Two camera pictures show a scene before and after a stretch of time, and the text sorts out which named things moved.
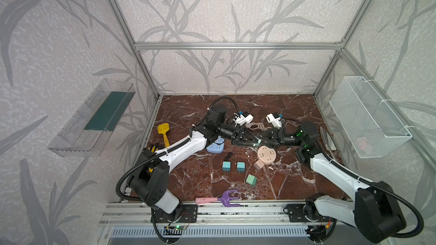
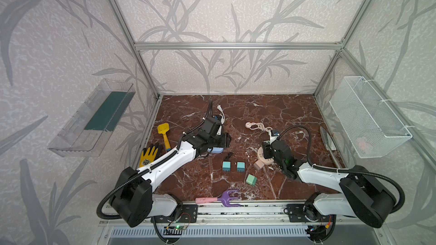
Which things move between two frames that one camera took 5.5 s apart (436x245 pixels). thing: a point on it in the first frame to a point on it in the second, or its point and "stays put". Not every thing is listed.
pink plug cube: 259,164 stays put
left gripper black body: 238,135 to 221,139
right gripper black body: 277,136 to 269,150
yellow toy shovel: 162,128 stays put
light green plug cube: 251,180 stays put
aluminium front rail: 261,213 stays put
